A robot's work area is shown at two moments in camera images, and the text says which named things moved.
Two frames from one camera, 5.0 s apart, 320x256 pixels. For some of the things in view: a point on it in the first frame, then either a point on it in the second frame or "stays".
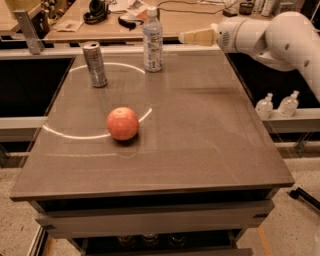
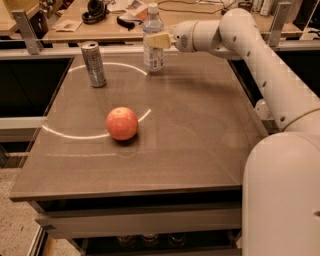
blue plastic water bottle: (152, 34) stays
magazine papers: (133, 9) stays
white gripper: (230, 36) to (182, 36)
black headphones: (97, 13) stays
